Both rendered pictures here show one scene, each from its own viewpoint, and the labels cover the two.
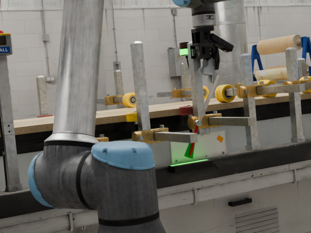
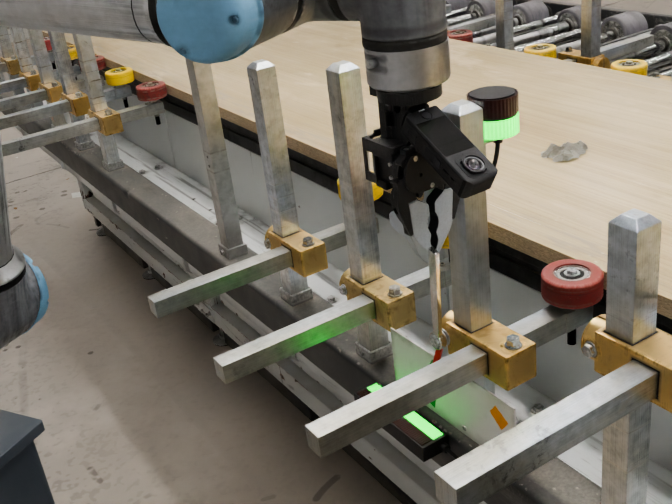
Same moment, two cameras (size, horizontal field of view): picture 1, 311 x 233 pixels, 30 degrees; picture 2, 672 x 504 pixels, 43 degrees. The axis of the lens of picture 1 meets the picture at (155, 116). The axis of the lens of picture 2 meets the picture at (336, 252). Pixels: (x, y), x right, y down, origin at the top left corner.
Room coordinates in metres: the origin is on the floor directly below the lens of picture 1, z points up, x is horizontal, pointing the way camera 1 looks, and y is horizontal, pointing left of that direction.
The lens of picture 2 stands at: (2.11, -1.13, 1.47)
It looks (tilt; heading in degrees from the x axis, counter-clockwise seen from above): 26 degrees down; 89
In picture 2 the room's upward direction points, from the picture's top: 7 degrees counter-clockwise
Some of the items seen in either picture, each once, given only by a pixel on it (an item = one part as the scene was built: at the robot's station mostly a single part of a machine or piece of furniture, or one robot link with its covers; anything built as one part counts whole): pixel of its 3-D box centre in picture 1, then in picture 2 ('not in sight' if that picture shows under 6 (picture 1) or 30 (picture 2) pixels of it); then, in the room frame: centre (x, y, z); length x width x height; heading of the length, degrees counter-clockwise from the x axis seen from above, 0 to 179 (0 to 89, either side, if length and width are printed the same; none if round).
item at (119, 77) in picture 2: not in sight; (122, 88); (1.59, 1.39, 0.85); 0.08 x 0.08 x 0.11
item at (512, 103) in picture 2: (186, 45); (492, 102); (2.33, -0.15, 1.15); 0.06 x 0.06 x 0.02
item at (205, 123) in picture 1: (204, 121); (486, 344); (2.30, -0.19, 0.85); 0.14 x 0.06 x 0.05; 119
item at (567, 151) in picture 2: not in sight; (566, 148); (2.56, 0.29, 0.91); 0.09 x 0.07 x 0.02; 15
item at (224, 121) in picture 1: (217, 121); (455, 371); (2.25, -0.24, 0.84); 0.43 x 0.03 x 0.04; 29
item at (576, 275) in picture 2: (189, 118); (571, 306); (2.43, -0.14, 0.85); 0.08 x 0.08 x 0.11
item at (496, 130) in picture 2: (187, 52); (493, 122); (2.33, -0.15, 1.13); 0.06 x 0.06 x 0.02
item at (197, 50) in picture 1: (204, 43); (408, 135); (2.22, -0.21, 1.15); 0.09 x 0.08 x 0.12; 119
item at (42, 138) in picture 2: not in sight; (85, 127); (1.54, 1.08, 0.84); 0.44 x 0.03 x 0.04; 29
